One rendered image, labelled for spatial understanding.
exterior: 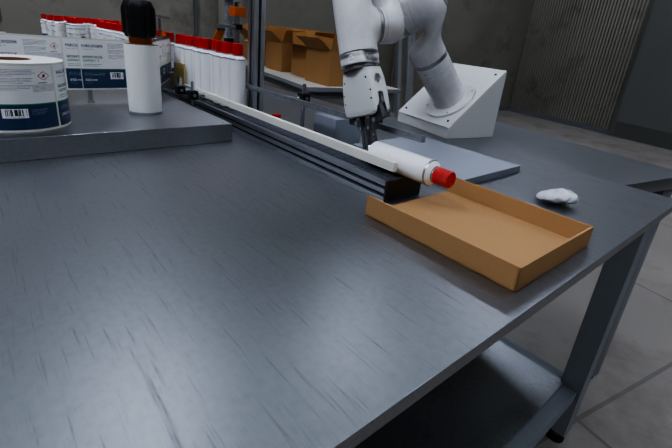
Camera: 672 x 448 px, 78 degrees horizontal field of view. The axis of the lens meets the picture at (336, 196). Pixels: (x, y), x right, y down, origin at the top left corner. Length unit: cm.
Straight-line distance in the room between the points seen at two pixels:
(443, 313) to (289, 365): 21
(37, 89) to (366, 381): 94
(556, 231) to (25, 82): 112
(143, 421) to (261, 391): 10
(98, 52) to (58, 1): 429
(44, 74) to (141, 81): 25
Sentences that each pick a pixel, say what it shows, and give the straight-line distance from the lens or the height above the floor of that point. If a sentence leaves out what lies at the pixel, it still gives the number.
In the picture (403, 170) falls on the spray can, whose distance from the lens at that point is 84.
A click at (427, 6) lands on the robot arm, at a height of 124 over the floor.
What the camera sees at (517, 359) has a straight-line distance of 155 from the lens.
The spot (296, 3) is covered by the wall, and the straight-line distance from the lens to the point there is 628.
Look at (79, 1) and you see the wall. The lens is 577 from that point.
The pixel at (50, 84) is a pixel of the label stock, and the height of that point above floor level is 98.
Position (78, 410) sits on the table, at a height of 83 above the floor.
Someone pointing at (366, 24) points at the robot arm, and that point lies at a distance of 94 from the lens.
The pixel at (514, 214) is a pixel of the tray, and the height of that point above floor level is 84.
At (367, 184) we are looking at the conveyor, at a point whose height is 85.
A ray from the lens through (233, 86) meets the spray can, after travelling 141.
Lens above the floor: 114
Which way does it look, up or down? 21 degrees down
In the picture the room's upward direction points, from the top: 5 degrees clockwise
